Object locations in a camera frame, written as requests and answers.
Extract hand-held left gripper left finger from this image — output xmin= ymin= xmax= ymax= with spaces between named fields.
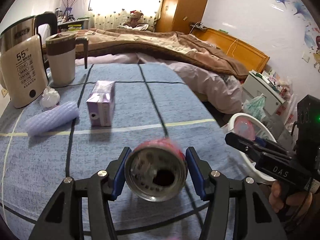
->
xmin=28 ymin=147 xmax=132 ymax=240

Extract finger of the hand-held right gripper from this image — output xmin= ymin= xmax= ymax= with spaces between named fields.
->
xmin=255 ymin=136 xmax=297 ymax=155
xmin=224 ymin=132 xmax=293 ymax=164

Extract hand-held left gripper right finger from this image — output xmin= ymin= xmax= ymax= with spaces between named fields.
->
xmin=185 ymin=146 xmax=288 ymax=240

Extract white round trash bin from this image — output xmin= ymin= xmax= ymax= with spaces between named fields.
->
xmin=221 ymin=112 xmax=278 ymax=184

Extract red drink can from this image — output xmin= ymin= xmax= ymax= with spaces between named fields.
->
xmin=124 ymin=139 xmax=188 ymax=202

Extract purple drink carton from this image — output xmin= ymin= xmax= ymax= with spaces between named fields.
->
xmin=86 ymin=80 xmax=116 ymax=127

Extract white tissue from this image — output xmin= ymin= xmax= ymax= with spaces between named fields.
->
xmin=40 ymin=87 xmax=60 ymax=110

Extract person's right forearm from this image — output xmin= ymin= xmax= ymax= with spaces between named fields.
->
xmin=282 ymin=192 xmax=320 ymax=235

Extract person's right hand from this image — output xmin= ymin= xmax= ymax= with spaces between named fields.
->
xmin=269 ymin=180 xmax=314 ymax=214

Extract red white plastic bags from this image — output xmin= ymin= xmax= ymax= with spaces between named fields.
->
xmin=277 ymin=92 xmax=299 ymax=128

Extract green white plastic bag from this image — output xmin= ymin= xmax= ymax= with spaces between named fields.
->
xmin=242 ymin=94 xmax=267 ymax=122

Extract white nightstand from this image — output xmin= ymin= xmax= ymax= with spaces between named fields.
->
xmin=242 ymin=70 xmax=288 ymax=110

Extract pile of small boxes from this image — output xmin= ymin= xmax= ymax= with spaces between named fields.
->
xmin=252 ymin=67 xmax=293 ymax=98

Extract blue plaid tablecloth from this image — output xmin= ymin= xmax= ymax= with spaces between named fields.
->
xmin=0 ymin=62 xmax=250 ymax=240

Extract wooden bed headboard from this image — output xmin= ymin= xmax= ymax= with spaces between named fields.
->
xmin=191 ymin=27 xmax=270 ymax=74

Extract beige mug with brown lid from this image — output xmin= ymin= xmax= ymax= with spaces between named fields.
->
xmin=45 ymin=32 xmax=89 ymax=86

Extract power strip with plugs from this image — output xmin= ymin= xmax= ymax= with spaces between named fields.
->
xmin=190 ymin=22 xmax=208 ymax=32

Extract steel and beige electric kettle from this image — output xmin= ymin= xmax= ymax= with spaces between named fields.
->
xmin=0 ymin=12 xmax=58 ymax=109

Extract wooden wardrobe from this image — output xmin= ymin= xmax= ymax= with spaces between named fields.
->
xmin=155 ymin=0 xmax=213 ymax=34

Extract brown teddy bear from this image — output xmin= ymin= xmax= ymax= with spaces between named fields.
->
xmin=122 ymin=10 xmax=145 ymax=29

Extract cluttered desk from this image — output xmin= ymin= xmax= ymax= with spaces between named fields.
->
xmin=56 ymin=15 xmax=90 ymax=32

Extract purple flower branches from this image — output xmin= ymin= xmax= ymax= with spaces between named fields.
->
xmin=59 ymin=0 xmax=83 ymax=15

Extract white charging cable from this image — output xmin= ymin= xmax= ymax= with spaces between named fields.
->
xmin=229 ymin=39 xmax=239 ymax=57

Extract cartoon wall stickers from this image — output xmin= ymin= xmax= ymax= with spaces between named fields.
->
xmin=275 ymin=0 xmax=320 ymax=73

